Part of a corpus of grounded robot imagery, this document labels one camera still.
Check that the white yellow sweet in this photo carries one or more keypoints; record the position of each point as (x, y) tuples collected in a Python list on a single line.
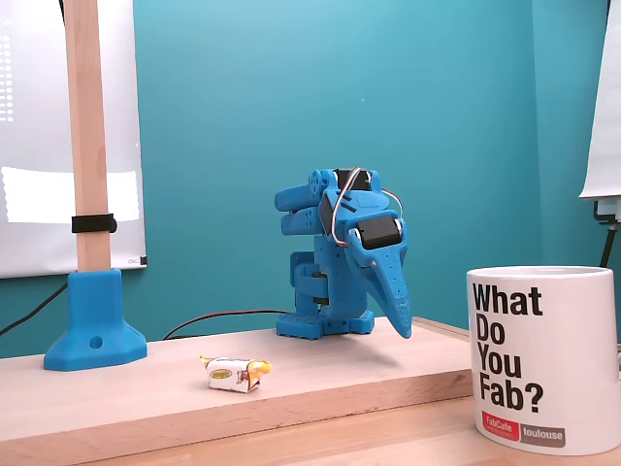
[(233, 375)]

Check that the white printed ceramic mug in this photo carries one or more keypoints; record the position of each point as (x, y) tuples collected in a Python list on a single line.
[(572, 364)]

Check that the raised light wooden board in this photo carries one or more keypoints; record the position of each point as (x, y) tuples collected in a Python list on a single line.
[(145, 393)]

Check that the white flipchart paper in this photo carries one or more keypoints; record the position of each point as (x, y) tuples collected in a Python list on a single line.
[(606, 121)]

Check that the blue printed stand base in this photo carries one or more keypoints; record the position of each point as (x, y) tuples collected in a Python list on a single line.
[(94, 320)]

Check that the flipchart stand frame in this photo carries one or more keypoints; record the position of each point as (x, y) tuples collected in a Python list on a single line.
[(606, 213)]

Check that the wooden stand post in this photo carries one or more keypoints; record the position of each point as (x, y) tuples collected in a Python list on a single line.
[(87, 121)]

